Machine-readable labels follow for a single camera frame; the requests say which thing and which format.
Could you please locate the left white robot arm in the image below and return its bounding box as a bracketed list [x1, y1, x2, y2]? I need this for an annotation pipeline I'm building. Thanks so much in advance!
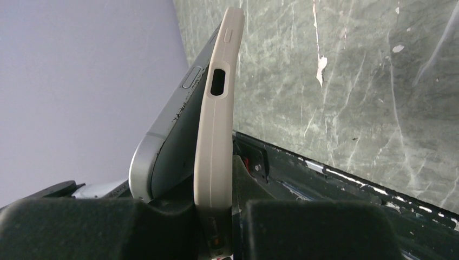
[1, 180, 139, 214]

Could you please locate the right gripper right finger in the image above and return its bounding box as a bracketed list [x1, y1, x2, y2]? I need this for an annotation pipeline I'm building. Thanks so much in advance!
[232, 155, 403, 259]

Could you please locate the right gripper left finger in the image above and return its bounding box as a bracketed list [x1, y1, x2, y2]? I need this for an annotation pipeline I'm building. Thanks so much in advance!
[1, 178, 198, 259]

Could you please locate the grey silver phone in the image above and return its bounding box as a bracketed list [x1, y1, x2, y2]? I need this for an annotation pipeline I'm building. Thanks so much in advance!
[128, 27, 220, 202]

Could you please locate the black base frame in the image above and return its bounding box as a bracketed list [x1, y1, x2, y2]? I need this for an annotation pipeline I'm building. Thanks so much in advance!
[233, 132, 458, 259]

